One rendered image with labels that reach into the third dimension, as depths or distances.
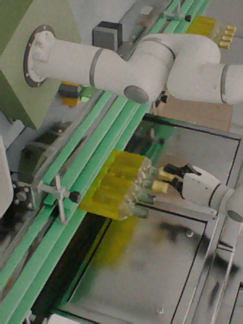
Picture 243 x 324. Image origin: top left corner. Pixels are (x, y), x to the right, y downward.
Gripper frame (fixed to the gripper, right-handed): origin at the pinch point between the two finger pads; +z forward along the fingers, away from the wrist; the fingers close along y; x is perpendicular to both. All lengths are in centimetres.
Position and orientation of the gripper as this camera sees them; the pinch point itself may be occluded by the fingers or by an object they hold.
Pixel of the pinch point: (171, 174)
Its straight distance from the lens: 146.4
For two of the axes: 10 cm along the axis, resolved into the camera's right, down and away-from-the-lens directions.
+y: 0.0, -7.6, -6.5
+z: -8.0, -3.9, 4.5
